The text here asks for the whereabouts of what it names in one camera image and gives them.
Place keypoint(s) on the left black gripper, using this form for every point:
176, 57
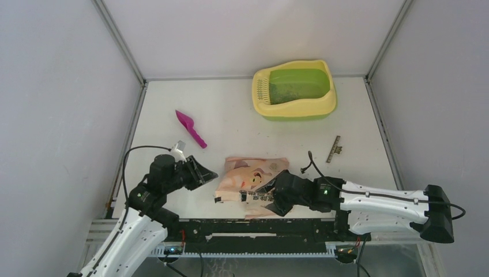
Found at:
199, 175

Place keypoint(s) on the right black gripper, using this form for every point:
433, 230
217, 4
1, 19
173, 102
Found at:
280, 207

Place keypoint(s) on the pink cat litter bag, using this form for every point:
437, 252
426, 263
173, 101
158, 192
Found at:
249, 181

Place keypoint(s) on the black sealing clip strip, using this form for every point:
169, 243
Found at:
336, 149

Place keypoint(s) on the magenta plastic scoop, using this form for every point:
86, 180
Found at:
188, 123

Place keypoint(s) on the yellow green litter box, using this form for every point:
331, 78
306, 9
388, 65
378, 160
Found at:
304, 109

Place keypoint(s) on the green cat litter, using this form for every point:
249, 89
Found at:
283, 92

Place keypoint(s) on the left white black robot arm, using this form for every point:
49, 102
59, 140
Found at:
145, 222

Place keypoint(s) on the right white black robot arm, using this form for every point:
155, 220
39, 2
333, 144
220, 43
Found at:
361, 210

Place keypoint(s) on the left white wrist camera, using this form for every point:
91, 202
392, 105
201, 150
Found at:
177, 151

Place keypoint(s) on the white slotted cable duct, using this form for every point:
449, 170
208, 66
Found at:
328, 251

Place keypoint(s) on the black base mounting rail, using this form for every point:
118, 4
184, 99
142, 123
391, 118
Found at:
261, 234

